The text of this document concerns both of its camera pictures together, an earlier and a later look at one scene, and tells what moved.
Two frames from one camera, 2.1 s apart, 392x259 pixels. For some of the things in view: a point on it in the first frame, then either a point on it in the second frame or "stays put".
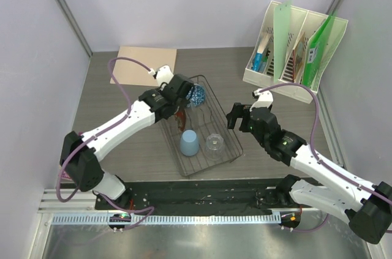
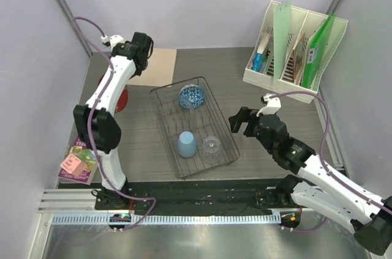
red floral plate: [180, 119] to [122, 100]
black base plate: [219, 196] stays put
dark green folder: [318, 45] stays put
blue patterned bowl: [196, 95] stays put
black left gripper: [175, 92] to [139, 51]
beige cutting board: [129, 73] stays put
